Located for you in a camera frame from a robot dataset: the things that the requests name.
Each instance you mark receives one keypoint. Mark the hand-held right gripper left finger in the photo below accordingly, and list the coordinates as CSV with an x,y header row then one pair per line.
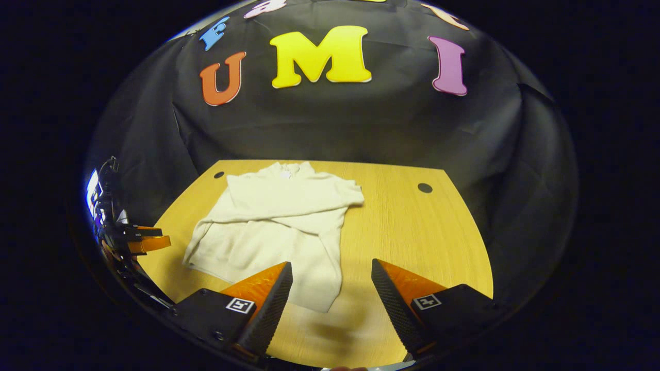
x,y
268,319

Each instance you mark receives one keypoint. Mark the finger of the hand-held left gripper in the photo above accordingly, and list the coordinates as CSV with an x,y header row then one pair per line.
x,y
152,244
142,232

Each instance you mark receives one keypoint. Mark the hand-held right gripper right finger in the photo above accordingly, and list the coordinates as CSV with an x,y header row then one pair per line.
x,y
399,319

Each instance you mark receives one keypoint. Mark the computer monitor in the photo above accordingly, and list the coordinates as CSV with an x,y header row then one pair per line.
x,y
93,190

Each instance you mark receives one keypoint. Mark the black backdrop cloth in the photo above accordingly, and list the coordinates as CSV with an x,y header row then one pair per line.
x,y
335,123

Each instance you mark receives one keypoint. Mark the cream sweater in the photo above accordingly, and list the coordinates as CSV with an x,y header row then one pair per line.
x,y
278,226

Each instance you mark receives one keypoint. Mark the black stand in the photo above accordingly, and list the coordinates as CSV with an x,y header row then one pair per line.
x,y
109,175

